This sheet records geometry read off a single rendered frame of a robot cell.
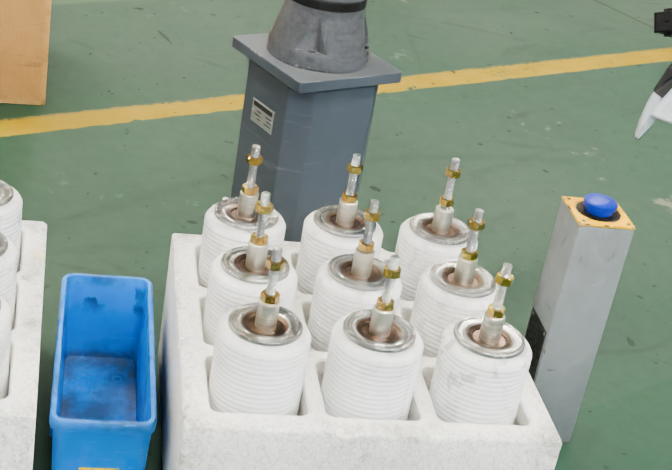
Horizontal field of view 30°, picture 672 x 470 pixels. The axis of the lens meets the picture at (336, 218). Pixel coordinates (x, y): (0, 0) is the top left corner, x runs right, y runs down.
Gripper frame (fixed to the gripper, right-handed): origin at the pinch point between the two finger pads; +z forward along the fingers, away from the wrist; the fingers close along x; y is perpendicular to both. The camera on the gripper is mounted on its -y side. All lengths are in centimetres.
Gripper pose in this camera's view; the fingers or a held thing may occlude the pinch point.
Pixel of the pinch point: (670, 134)
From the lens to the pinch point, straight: 157.4
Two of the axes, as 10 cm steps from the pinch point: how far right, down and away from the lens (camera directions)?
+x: 7.7, -0.8, 6.3
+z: -3.1, 8.2, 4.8
